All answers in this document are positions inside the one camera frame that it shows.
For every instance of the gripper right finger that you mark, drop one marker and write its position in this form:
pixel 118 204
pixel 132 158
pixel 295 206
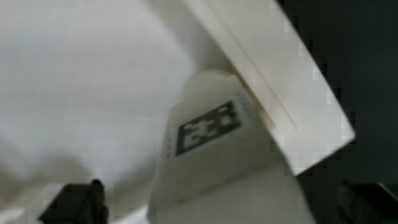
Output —
pixel 368 203

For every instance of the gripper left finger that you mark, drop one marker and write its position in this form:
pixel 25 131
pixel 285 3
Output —
pixel 77 207

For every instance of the white table leg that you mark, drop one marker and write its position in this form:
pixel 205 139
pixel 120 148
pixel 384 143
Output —
pixel 224 182

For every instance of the white square tabletop panel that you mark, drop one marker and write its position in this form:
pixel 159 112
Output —
pixel 98 57

